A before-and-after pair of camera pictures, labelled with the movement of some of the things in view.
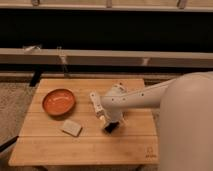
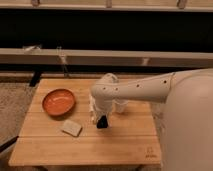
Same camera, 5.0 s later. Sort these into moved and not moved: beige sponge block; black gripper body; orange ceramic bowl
Moved: black gripper body
Not moved: orange ceramic bowl; beige sponge block
